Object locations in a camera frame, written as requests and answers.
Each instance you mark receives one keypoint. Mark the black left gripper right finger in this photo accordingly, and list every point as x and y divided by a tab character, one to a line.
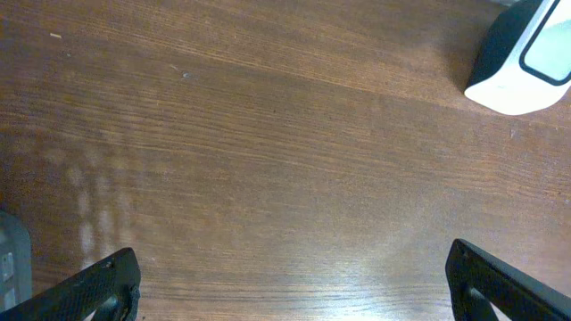
480	282

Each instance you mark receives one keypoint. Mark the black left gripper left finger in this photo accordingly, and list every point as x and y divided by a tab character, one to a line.
107	290

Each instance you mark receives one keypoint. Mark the white barcode scanner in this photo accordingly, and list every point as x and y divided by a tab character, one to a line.
523	64

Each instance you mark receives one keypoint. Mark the grey plastic mesh basket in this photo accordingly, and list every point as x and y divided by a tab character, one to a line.
16	274

